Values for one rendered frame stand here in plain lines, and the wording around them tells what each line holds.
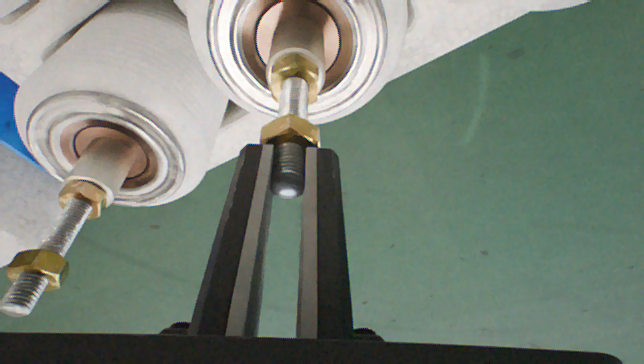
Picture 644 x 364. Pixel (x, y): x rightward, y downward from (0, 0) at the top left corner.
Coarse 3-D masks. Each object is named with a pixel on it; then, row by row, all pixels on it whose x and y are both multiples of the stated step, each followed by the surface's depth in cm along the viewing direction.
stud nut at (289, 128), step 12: (276, 120) 11; (288, 120) 11; (300, 120) 11; (264, 132) 11; (276, 132) 11; (288, 132) 11; (300, 132) 11; (312, 132) 11; (276, 144) 11; (300, 144) 11; (312, 144) 11
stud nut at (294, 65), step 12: (288, 60) 14; (300, 60) 14; (276, 72) 14; (288, 72) 14; (300, 72) 14; (312, 72) 14; (276, 84) 14; (312, 84) 14; (276, 96) 14; (312, 96) 14
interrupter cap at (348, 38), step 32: (224, 0) 15; (256, 0) 15; (288, 0) 16; (320, 0) 15; (352, 0) 15; (224, 32) 16; (256, 32) 16; (352, 32) 16; (384, 32) 16; (224, 64) 17; (256, 64) 17; (352, 64) 17; (256, 96) 18; (320, 96) 18; (352, 96) 18
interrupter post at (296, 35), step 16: (288, 32) 15; (304, 32) 15; (320, 32) 16; (272, 48) 15; (288, 48) 14; (304, 48) 14; (320, 48) 15; (272, 64) 14; (320, 64) 14; (320, 80) 15
